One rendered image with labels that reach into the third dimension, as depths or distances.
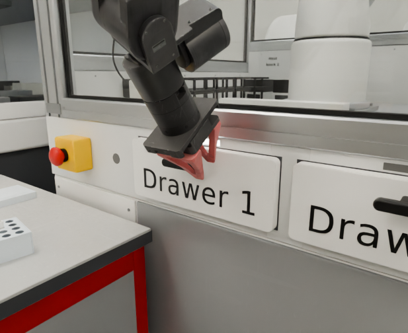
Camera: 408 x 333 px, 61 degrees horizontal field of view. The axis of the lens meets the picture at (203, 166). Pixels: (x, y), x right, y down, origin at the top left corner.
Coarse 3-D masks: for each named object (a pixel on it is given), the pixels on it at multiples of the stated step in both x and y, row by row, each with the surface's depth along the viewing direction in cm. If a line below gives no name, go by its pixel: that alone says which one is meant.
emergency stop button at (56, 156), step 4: (52, 148) 72; (56, 148) 72; (52, 152) 72; (56, 152) 72; (60, 152) 72; (52, 156) 72; (56, 156) 71; (60, 156) 72; (64, 156) 73; (52, 160) 72; (56, 160) 72; (60, 160) 72; (56, 164) 72; (60, 164) 73
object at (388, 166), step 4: (384, 164) 41; (388, 164) 41; (392, 164) 41; (396, 164) 40; (384, 168) 41; (388, 168) 41; (392, 168) 41; (396, 168) 41; (400, 168) 40; (404, 168) 40
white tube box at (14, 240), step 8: (8, 224) 59; (16, 224) 59; (0, 232) 56; (8, 232) 56; (16, 232) 56; (24, 232) 56; (0, 240) 53; (8, 240) 54; (16, 240) 54; (24, 240) 55; (32, 240) 56; (0, 248) 53; (8, 248) 54; (16, 248) 55; (24, 248) 56; (32, 248) 56; (0, 256) 53; (8, 256) 54; (16, 256) 55
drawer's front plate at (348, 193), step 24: (312, 168) 45; (336, 168) 43; (312, 192) 46; (336, 192) 44; (360, 192) 42; (384, 192) 40; (336, 216) 44; (360, 216) 42; (384, 216) 41; (312, 240) 47; (336, 240) 45; (384, 240) 41; (384, 264) 42
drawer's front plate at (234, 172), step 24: (168, 168) 60; (216, 168) 54; (240, 168) 51; (264, 168) 49; (144, 192) 66; (168, 192) 62; (216, 192) 55; (240, 192) 52; (264, 192) 50; (216, 216) 56; (240, 216) 53; (264, 216) 51
